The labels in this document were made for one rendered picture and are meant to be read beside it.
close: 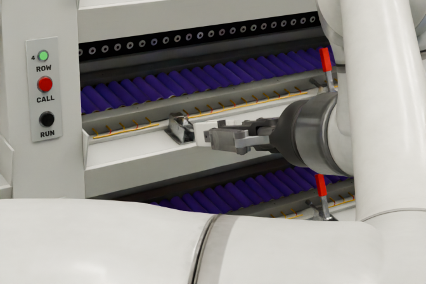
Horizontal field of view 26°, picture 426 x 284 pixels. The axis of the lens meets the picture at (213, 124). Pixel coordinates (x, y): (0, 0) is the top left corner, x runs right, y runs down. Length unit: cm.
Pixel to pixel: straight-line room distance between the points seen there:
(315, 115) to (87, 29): 32
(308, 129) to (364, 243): 60
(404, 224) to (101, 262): 14
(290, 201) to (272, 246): 112
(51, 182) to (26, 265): 79
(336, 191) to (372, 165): 93
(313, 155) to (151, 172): 32
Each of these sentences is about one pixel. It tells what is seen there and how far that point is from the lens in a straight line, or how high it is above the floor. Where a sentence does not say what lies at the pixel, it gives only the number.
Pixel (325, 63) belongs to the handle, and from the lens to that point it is 139.
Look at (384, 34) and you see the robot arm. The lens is 68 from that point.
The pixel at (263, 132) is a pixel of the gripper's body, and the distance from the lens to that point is 102.
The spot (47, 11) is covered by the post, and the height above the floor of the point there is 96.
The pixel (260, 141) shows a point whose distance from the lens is 103.
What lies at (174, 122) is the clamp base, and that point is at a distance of 124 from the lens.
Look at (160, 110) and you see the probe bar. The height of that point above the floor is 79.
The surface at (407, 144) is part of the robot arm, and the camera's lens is 60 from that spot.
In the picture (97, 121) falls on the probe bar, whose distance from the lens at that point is 122.
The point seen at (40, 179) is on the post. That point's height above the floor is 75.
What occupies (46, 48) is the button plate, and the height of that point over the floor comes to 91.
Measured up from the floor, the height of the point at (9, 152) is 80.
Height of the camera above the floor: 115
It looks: 17 degrees down
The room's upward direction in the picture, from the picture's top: straight up
